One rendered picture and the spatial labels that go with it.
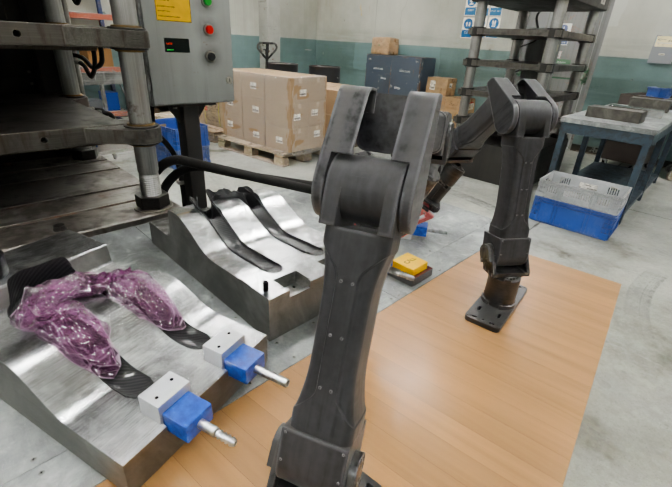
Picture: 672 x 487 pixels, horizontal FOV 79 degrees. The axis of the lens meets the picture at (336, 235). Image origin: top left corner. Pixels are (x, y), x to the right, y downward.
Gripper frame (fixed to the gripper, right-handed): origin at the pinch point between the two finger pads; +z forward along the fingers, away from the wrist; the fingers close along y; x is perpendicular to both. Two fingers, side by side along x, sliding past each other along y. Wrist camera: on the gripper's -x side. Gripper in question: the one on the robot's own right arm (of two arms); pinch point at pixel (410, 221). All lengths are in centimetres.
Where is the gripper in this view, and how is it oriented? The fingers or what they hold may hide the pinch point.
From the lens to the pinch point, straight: 115.1
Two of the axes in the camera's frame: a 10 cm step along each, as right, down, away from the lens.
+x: 8.2, 5.7, 0.4
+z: -5.2, 7.1, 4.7
